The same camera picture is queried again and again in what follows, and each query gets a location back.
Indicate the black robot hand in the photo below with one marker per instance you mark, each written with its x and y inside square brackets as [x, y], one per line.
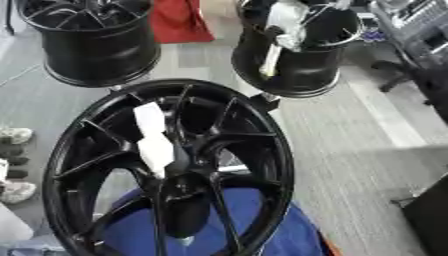
[188, 210]

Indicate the large black spoked wheel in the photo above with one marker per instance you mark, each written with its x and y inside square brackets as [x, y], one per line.
[76, 186]

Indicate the black wheel rim with chrome lip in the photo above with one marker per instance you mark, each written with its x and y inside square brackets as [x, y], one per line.
[303, 71]

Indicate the silver metal rod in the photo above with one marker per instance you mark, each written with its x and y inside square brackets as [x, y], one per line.
[233, 168]

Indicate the grey white shoe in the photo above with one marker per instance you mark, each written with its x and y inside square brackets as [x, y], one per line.
[16, 192]
[14, 135]

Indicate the red bag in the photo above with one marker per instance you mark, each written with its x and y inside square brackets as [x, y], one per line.
[178, 23]

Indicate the black box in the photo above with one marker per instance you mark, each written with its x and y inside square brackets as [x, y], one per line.
[429, 220]

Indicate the black office chair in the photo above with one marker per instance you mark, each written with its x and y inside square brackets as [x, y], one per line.
[429, 71]

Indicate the grey desk with equipment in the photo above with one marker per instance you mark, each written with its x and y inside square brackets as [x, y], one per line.
[411, 15]

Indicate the black wheel stand bracket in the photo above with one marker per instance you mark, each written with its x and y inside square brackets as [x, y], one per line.
[265, 102]

